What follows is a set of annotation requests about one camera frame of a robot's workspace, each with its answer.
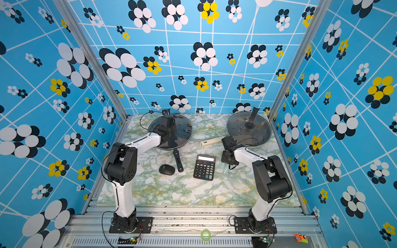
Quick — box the glass pot lid black handle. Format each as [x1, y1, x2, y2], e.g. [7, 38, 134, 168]
[226, 107, 272, 146]

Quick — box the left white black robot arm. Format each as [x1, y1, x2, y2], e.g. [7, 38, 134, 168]
[103, 114, 184, 234]

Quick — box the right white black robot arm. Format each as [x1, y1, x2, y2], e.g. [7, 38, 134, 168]
[221, 136, 293, 234]

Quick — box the black frying pan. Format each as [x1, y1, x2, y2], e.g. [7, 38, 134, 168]
[147, 113, 193, 173]

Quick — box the black desk calculator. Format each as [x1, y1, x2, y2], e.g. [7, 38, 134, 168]
[193, 155, 216, 181]

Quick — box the black computer mouse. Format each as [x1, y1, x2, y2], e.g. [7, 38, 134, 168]
[159, 164, 175, 176]

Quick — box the green tape roll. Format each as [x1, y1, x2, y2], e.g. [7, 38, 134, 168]
[201, 229, 211, 242]

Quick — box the left green circuit board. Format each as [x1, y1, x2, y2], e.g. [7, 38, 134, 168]
[117, 237, 139, 245]

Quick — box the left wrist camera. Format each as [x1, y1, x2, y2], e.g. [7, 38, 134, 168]
[162, 109, 171, 118]

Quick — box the brown pan with cream handle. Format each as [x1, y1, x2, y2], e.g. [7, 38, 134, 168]
[200, 111, 273, 148]

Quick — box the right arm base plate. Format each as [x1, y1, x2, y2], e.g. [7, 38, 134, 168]
[233, 217, 278, 235]

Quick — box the aluminium frame rail base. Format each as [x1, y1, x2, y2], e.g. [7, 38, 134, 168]
[60, 206, 328, 248]

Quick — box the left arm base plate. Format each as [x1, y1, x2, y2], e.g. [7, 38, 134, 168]
[109, 215, 154, 234]

